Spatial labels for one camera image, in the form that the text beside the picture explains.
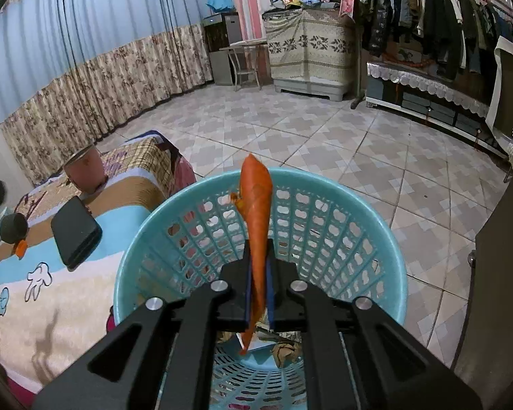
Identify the low shelf with lace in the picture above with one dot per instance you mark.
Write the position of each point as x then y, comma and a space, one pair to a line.
431, 102

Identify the blue floral curtain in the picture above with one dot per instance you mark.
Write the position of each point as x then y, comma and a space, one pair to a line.
72, 71

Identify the black ribbed cup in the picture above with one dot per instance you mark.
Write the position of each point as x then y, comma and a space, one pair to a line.
13, 228

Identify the clothes rack with garments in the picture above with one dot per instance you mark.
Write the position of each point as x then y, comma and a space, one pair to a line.
443, 47

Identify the pink cartoon mug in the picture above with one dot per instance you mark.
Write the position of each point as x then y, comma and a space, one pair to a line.
85, 169

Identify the cartoon striped blanket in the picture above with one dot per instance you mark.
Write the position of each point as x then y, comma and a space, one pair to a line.
49, 316

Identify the grey water dispenser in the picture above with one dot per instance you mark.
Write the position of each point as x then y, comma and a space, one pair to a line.
221, 30

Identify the black zip case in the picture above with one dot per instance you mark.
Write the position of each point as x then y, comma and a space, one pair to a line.
76, 233

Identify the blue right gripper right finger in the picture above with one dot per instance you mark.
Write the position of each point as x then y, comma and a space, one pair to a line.
284, 314

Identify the light blue plastic basket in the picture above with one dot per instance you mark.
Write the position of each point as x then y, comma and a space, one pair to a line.
333, 237

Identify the dark wooden cabinet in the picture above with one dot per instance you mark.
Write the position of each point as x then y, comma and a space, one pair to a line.
484, 356

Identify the covered dresser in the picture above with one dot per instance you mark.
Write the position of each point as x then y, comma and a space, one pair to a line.
311, 51

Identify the orange plastic bag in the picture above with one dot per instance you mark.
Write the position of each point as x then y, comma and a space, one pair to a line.
253, 202

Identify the brown wrapper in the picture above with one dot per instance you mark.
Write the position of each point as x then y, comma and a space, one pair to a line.
285, 353

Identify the orange lid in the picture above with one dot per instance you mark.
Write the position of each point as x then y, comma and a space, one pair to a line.
20, 248

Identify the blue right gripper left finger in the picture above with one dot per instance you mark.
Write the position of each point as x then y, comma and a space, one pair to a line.
234, 312

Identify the light blue paper packet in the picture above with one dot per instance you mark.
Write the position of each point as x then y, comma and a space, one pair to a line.
261, 339

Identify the small metal chair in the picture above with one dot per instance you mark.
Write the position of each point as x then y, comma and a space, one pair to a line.
243, 56

